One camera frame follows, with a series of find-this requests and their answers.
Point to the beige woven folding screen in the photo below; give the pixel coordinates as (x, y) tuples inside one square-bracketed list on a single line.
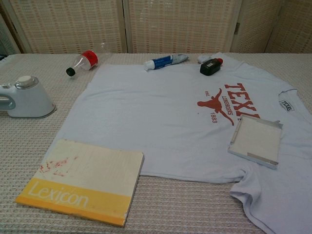
[(73, 24)]

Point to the clear plastic bottle red label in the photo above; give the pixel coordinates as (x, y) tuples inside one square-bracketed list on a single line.
[(88, 58)]

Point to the blue white toothpaste tube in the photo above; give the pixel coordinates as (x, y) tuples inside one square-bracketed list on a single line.
[(161, 61)]

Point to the white T-shirt red Texas print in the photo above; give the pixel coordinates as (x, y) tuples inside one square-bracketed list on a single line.
[(158, 109)]

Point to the yellow cream Lexicon book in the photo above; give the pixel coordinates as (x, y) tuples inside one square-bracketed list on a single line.
[(83, 175)]

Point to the white square shallow tray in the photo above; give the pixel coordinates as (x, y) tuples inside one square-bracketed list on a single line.
[(256, 141)]

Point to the beige woven tablecloth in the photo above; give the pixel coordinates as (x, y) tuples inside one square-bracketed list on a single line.
[(36, 136)]

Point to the white handheld steam iron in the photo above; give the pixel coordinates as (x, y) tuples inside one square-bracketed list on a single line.
[(31, 102)]

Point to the black ink bottle red cap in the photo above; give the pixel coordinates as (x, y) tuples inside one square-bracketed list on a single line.
[(209, 67)]

